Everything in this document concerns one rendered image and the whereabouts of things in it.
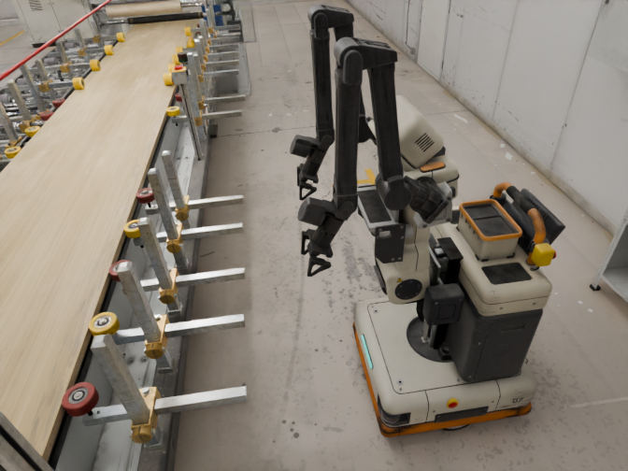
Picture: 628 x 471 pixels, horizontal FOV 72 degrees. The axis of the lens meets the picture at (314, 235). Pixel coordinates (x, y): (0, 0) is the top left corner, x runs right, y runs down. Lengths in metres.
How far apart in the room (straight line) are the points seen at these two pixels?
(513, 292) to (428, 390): 0.57
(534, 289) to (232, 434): 1.41
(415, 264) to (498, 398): 0.73
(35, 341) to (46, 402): 0.24
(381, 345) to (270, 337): 0.69
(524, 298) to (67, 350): 1.44
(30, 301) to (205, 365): 1.03
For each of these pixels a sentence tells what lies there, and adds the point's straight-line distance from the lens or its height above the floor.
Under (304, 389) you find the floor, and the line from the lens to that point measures 2.24.
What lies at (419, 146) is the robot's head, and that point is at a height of 1.30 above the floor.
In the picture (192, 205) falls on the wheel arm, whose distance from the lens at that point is 2.03.
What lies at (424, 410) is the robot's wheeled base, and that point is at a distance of 1.94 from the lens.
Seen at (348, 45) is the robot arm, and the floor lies 1.63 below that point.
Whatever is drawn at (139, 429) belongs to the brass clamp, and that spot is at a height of 0.83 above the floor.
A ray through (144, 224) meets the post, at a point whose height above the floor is 1.11.
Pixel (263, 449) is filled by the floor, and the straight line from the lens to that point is 2.12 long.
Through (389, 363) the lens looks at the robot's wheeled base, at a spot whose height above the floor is 0.28.
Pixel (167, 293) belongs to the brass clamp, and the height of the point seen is 0.83.
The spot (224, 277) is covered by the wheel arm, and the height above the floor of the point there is 0.81.
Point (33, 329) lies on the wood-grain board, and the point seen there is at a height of 0.90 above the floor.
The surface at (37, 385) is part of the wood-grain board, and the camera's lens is 1.41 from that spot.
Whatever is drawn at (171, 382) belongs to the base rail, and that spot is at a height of 0.70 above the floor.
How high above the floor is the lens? 1.87
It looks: 37 degrees down
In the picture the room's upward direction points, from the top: 4 degrees counter-clockwise
